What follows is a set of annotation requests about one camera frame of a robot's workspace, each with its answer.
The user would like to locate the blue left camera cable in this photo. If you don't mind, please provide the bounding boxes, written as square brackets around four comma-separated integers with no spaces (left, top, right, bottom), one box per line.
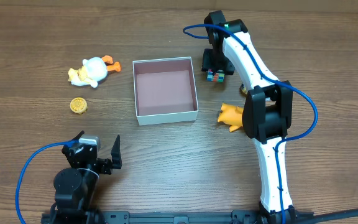
[15,140,80,224]

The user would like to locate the orange plush dog toy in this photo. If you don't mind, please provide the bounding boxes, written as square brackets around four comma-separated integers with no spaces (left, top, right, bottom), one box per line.
[217,103,243,132]

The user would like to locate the white plush duck toy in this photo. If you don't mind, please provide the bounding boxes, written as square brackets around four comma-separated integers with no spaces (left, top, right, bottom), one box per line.
[68,55,121,88]

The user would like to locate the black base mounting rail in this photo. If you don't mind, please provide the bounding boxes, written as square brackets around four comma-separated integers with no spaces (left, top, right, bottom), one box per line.
[40,210,315,224]

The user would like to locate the yellow grey face ball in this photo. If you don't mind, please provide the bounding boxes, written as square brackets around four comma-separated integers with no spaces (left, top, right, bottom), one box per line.
[240,84,247,95]

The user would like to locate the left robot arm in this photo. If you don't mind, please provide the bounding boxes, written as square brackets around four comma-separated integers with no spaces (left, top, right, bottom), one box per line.
[41,131,122,224]

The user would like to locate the multicoloured puzzle cube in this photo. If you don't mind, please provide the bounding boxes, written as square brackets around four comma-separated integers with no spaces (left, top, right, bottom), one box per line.
[206,69,225,83]

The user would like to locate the thick black cable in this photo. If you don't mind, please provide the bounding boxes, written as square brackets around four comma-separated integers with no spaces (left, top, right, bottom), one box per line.
[293,205,358,224]

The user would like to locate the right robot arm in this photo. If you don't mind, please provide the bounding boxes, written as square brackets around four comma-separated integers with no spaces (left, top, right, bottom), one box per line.
[201,11,295,223]

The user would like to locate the white cardboard box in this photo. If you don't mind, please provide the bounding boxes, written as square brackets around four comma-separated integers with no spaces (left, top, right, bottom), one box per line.
[132,57,198,126]

